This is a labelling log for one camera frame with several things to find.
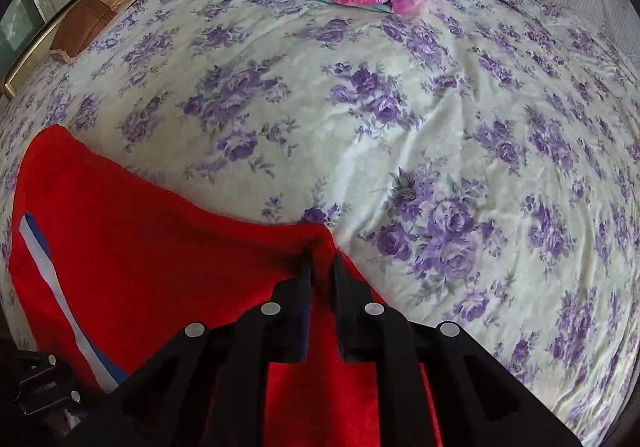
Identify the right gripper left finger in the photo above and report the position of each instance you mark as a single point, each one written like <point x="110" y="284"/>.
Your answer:
<point x="208" y="390"/>

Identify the purple floral bedspread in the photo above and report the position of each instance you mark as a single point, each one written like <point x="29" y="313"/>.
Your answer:
<point x="479" y="163"/>

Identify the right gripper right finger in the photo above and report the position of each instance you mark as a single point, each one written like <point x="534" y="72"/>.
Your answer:
<point x="437" y="386"/>

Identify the red pants with stripes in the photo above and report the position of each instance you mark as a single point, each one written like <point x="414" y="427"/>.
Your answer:
<point x="109" y="268"/>

